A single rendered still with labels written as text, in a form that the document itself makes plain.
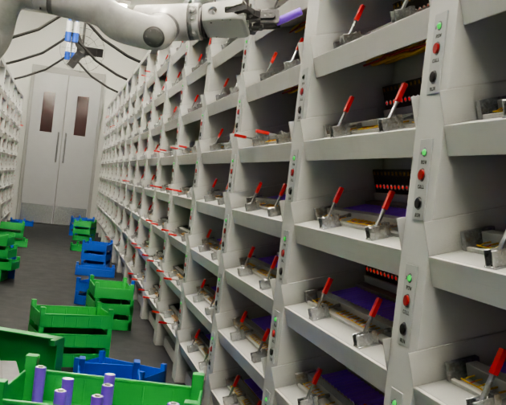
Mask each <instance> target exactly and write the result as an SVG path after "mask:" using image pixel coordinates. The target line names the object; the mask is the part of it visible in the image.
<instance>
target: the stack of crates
mask: <svg viewBox="0 0 506 405"><path fill-rule="evenodd" d="M113 315H114V309H109V310H108V312H107V311H105V310H104V309H102V302H101V301H97V302H96V307H83V306H63V305H37V299H31V311H30V318H29V325H28V331H29V332H35V333H44V334H49V335H54V336H59V337H64V338H65V339H64V347H63V361H62V367H73V366H74V359H75V358H77V357H78V358H79V357H80V356H85V357H86V358H85V361H87V360H90V359H93V358H98V357H99V353H100V351H101V350H104V351H106V354H105V357H106V358H109V351H110V344H111V336H112V323H113ZM104 329H106V331H105V330H104ZM102 348H104V349H102Z"/></svg>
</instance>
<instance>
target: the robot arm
mask: <svg viewBox="0 0 506 405"><path fill-rule="evenodd" d="M25 8H27V9H31V10H37V11H40V12H43V13H47V14H53V15H56V16H59V17H63V18H69V19H73V20H76V21H80V22H84V23H90V24H92V25H95V26H97V27H98V28H99V29H100V30H101V31H102V32H103V33H104V34H105V35H107V36H108V37H109V38H110V39H113V40H115V41H117V42H118V43H123V44H125V45H129V46H132V47H138V48H141V49H145V50H150V51H160V50H164V49H166V48H167V47H168V46H169V45H170V44H171V43H172V42H174V41H196V40H203V38H204V39H206V38H207V37H213V38H226V39H239V38H246V37H248V36H249V35H255V34H256V32H257V31H262V30H272V29H280V25H279V26H277V25H276V23H279V20H280V11H279V10H262V11H261V9H253V8H251V7H250V6H248V5H247V4H246V2H245V1H243V0H229V1H221V2H210V3H207V4H203V5H202V4H201V3H178V4H154V5H136V6H135V7H134V8H133V10H131V9H129V8H127V7H125V6H122V5H121V4H119V3H118V2H117V1H116V0H0V59H1V58H2V56H3V55H4V54H5V53H6V51H7V49H8V47H9V46H10V43H11V41H12V38H13V35H14V29H15V26H16V22H17V19H18V16H19V13H20V11H21V10H22V9H25ZM252 23H253V26H252ZM248 24H249V27H248ZM1 217H2V208H1V203H0V222H1Z"/></svg>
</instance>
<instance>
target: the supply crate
mask: <svg viewBox="0 0 506 405"><path fill-rule="evenodd" d="M39 358H40V354H31V353H29V354H27V355H26V358H25V366H24V371H23V372H22V373H20V374H19V375H18V376H17V377H15V378H14V379H13V380H11V381H10V382H9V383H8V379H5V378H0V405H57V404H53V400H54V393H55V390H57V389H59V388H61V386H62V379H63V378H64V377H70V378H74V386H73V392H72V400H71V405H90V404H91V397H92V395H94V394H101V387H102V384H104V376H100V375H93V374H79V373H72V372H65V371H57V370H47V371H46V378H45V386H44V393H43V402H42V403H36V402H31V398H32V391H33V383H34V376H35V367H36V366H38V365H39ZM204 378H205V374H204V373H200V372H194V373H193V375H192V383H191V386H185V385H177V384H171V383H163V382H150V381H142V380H136V379H128V378H115V385H114V392H113V400H112V405H167V403H168V402H177V403H179V404H180V405H202V392H203V385H204Z"/></svg>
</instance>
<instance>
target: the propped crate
mask: <svg viewBox="0 0 506 405"><path fill-rule="evenodd" d="M85 358H86V357H85V356H80V358H79V365H78V370H77V373H79V374H93V375H100V376H104V374H105V373H114V374H115V375H116V378H128V379H136V380H141V377H140V364H141V361H140V359H134V363H133V365H120V364H106V363H93V362H85Z"/></svg>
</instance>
